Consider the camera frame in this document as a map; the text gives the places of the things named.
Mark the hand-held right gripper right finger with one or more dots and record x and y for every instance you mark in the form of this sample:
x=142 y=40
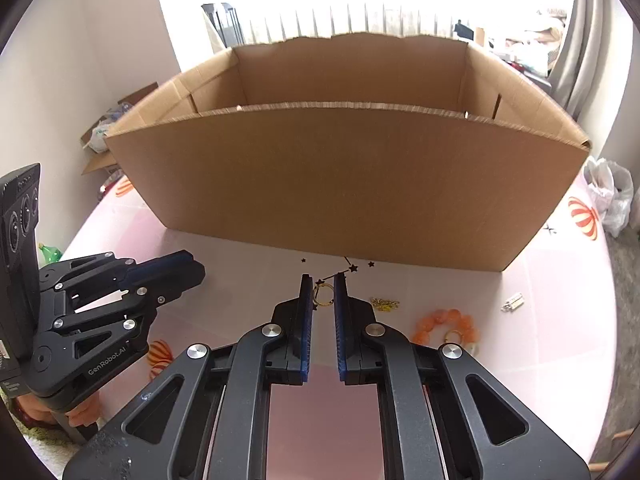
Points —
x=341 y=340

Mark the grey curtain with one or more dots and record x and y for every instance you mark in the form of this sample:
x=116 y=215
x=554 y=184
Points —
x=575 y=35

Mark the metal balcony railing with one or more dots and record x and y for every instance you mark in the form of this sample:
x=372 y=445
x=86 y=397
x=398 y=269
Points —
x=350 y=20

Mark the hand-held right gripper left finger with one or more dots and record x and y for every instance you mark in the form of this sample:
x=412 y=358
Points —
x=306 y=330

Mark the balloon print tablecloth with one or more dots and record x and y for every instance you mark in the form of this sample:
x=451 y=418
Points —
x=550 y=335

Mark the small open cardboard box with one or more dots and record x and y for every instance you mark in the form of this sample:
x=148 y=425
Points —
x=100 y=162

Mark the pile of bedding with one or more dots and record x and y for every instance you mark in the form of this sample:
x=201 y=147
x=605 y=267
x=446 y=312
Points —
x=540 y=35

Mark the white printed plastic bag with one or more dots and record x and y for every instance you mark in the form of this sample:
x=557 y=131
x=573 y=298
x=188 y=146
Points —
x=102 y=135

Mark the large cardboard box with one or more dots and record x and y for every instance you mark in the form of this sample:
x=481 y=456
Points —
x=350 y=185

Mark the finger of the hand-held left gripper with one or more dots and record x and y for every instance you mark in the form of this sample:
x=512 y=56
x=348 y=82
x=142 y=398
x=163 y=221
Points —
x=165 y=266
x=100 y=320

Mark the green plastic bottle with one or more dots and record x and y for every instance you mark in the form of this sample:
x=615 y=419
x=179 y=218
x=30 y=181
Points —
x=50 y=255

